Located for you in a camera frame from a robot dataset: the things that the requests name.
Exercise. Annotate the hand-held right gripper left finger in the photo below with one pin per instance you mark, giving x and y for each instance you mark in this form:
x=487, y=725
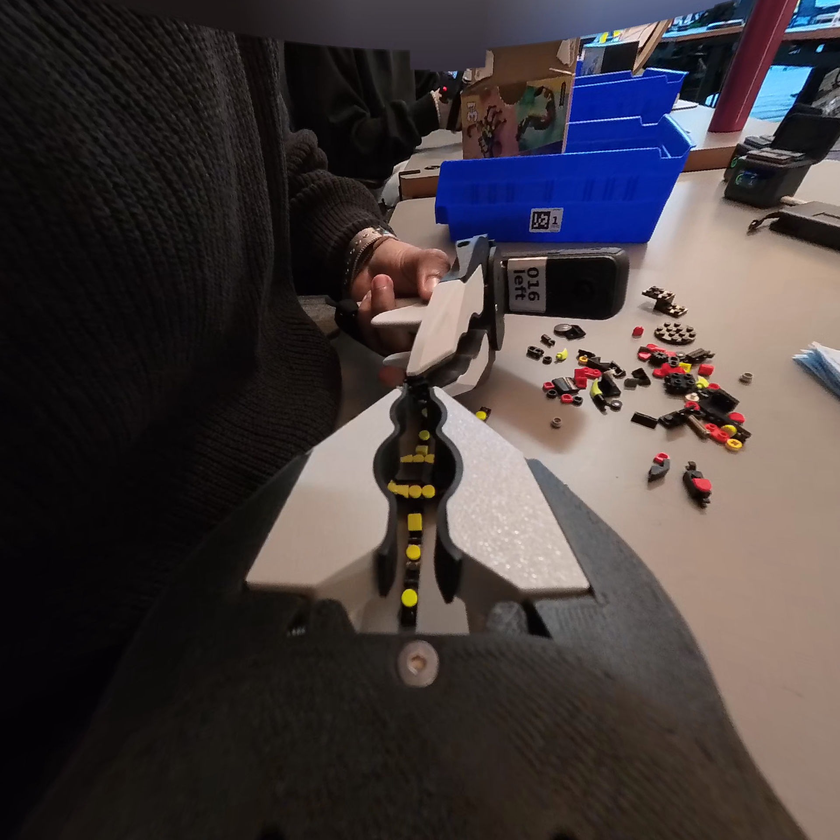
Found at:
x=321, y=525

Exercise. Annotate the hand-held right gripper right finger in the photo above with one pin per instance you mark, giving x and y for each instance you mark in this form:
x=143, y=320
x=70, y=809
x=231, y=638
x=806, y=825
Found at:
x=512, y=525

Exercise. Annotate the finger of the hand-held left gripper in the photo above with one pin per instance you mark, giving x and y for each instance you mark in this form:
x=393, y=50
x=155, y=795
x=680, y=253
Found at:
x=446, y=321
x=476, y=367

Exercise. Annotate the black yellow lego spider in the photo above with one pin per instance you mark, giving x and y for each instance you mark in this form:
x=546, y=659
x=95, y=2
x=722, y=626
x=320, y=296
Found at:
x=413, y=522

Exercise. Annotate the person's left forearm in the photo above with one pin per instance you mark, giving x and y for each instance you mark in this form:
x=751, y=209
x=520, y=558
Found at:
x=328, y=197

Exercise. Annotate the black round lego plate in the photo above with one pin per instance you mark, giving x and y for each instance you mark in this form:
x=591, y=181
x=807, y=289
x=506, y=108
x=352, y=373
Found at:
x=674, y=333

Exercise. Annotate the pile of loose lego pieces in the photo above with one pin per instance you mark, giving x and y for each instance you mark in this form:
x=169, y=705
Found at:
x=679, y=382

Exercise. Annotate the black angled lego piece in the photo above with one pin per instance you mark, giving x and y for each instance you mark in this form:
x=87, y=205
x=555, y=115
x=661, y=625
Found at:
x=658, y=471

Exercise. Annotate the printed cardboard lego box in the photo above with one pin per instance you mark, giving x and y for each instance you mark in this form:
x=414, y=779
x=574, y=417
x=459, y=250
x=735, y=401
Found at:
x=512, y=111

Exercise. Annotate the red and black lego piece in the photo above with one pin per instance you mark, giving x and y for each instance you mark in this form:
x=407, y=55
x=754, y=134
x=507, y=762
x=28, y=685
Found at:
x=697, y=484

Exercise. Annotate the person's left hand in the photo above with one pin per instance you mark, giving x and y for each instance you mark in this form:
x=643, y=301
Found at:
x=400, y=269

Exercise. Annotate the blue plastic bin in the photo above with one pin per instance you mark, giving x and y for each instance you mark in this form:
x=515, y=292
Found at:
x=590, y=190

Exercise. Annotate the black equipment case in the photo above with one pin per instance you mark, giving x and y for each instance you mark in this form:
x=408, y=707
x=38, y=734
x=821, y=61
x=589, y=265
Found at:
x=781, y=164

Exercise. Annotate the black flat pouch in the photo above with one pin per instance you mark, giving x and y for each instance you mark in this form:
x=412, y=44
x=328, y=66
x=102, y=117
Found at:
x=810, y=223

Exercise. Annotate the blue instruction booklet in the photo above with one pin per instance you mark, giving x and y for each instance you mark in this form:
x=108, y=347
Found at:
x=820, y=371

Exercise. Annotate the red pillar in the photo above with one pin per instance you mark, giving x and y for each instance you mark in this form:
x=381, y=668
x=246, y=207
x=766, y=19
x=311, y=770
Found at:
x=748, y=65

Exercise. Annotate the black lego bracket assembly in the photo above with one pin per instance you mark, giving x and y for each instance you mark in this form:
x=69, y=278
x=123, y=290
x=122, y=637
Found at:
x=666, y=300

